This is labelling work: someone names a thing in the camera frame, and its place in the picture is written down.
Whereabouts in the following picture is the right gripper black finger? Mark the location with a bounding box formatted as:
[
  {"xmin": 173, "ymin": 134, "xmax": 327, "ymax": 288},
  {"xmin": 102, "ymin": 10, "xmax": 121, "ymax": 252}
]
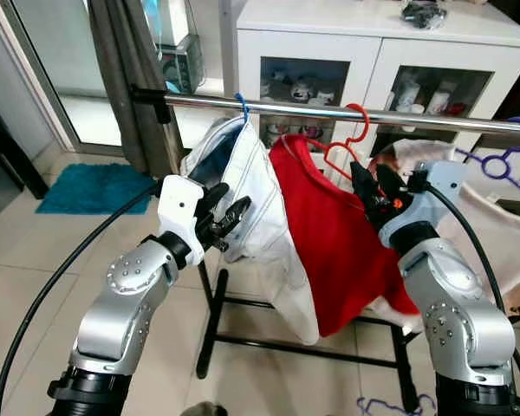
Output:
[
  {"xmin": 376, "ymin": 163, "xmax": 406, "ymax": 197},
  {"xmin": 350, "ymin": 159, "xmax": 380, "ymax": 205}
]

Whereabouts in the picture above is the red plastic hanger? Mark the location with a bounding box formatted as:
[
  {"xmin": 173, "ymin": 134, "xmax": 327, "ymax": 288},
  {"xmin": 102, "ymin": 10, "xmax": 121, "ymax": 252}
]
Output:
[{"xmin": 302, "ymin": 102, "xmax": 372, "ymax": 185}]

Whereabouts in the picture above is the blue hanger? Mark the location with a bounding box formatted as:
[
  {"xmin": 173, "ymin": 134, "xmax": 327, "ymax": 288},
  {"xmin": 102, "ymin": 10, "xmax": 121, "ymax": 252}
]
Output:
[{"xmin": 233, "ymin": 92, "xmax": 253, "ymax": 124}]

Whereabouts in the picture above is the purple plastic hanger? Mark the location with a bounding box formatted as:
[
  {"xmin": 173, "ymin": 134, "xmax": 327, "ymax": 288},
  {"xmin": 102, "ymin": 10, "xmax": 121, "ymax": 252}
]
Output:
[
  {"xmin": 454, "ymin": 116, "xmax": 520, "ymax": 211},
  {"xmin": 355, "ymin": 394, "xmax": 439, "ymax": 416}
]

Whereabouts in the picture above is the white hanging garment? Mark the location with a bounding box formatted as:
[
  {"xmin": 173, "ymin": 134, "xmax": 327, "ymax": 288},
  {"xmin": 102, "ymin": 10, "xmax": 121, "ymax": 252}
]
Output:
[{"xmin": 179, "ymin": 116, "xmax": 323, "ymax": 346}]

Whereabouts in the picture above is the red t-shirt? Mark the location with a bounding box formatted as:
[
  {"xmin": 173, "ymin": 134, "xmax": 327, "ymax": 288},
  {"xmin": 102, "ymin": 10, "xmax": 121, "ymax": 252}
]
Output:
[{"xmin": 268, "ymin": 133, "xmax": 422, "ymax": 339}]

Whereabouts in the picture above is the cream hanging garment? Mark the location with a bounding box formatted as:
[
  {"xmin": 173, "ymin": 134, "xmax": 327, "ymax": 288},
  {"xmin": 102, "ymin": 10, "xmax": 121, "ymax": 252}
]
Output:
[{"xmin": 371, "ymin": 139, "xmax": 520, "ymax": 323}]

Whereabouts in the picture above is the teal floor mat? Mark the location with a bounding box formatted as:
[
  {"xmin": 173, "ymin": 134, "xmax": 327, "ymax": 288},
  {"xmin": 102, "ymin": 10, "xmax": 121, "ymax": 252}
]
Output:
[{"xmin": 36, "ymin": 162, "xmax": 158, "ymax": 217}]

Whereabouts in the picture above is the white glass-door cabinet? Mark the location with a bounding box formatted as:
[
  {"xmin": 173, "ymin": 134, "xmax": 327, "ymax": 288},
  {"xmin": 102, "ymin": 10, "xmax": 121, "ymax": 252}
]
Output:
[{"xmin": 234, "ymin": 0, "xmax": 520, "ymax": 209}]

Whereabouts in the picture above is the dark printed box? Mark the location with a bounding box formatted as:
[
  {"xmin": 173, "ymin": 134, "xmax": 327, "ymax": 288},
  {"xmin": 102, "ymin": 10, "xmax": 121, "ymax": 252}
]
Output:
[{"xmin": 156, "ymin": 33, "xmax": 205, "ymax": 95}]

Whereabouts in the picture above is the grey curtain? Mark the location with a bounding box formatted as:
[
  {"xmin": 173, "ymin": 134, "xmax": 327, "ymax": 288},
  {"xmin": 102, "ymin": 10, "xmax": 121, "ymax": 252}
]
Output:
[{"xmin": 87, "ymin": 0, "xmax": 188, "ymax": 179}]

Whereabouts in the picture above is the black object on cabinet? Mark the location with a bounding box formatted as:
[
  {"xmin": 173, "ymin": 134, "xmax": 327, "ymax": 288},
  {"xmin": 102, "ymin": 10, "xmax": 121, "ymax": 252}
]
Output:
[{"xmin": 400, "ymin": 0, "xmax": 449, "ymax": 28}]

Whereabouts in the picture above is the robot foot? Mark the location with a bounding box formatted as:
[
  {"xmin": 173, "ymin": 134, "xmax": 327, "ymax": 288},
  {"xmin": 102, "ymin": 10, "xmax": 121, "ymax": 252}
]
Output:
[{"xmin": 179, "ymin": 400, "xmax": 228, "ymax": 416}]

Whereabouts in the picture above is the glass sliding door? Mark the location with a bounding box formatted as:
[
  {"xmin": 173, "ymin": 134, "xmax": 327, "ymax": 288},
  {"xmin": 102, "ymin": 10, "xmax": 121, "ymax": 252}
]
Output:
[{"xmin": 0, "ymin": 0, "xmax": 244, "ymax": 155}]

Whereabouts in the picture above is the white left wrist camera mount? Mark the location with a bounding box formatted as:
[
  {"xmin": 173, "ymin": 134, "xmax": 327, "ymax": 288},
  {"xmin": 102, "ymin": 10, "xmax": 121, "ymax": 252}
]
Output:
[{"xmin": 156, "ymin": 176, "xmax": 211, "ymax": 254}]

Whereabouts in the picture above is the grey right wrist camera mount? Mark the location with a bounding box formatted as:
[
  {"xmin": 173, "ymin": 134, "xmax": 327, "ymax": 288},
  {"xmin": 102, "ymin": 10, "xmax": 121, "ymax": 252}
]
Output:
[{"xmin": 377, "ymin": 160, "xmax": 469, "ymax": 249}]

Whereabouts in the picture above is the silver clothes rail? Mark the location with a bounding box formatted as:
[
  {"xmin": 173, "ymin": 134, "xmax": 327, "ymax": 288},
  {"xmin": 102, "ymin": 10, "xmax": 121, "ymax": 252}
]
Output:
[{"xmin": 128, "ymin": 84, "xmax": 520, "ymax": 140}]

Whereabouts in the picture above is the black clothes rack frame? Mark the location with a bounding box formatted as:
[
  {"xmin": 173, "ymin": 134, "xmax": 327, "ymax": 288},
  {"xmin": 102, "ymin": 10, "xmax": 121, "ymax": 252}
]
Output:
[{"xmin": 194, "ymin": 258, "xmax": 422, "ymax": 413}]

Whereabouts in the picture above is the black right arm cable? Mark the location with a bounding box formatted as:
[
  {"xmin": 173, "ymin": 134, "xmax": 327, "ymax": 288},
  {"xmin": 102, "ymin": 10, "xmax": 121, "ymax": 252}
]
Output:
[{"xmin": 414, "ymin": 180, "xmax": 520, "ymax": 416}]

